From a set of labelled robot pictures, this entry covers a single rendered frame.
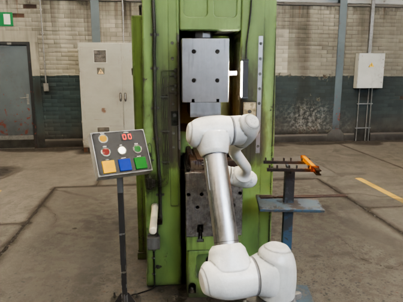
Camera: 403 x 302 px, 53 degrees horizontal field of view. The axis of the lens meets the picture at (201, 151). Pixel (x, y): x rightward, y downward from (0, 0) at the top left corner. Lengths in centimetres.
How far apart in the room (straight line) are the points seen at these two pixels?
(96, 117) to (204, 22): 552
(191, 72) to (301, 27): 674
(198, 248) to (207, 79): 114
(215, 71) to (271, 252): 135
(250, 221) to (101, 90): 550
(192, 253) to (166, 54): 135
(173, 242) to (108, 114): 528
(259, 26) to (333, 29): 670
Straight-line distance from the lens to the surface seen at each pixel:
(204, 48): 260
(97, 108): 801
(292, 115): 916
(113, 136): 251
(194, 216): 271
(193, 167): 267
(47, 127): 889
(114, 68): 793
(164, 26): 274
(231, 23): 278
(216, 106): 262
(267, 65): 282
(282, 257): 165
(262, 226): 303
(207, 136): 167
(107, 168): 242
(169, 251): 302
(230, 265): 159
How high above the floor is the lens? 156
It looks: 11 degrees down
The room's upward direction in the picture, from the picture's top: straight up
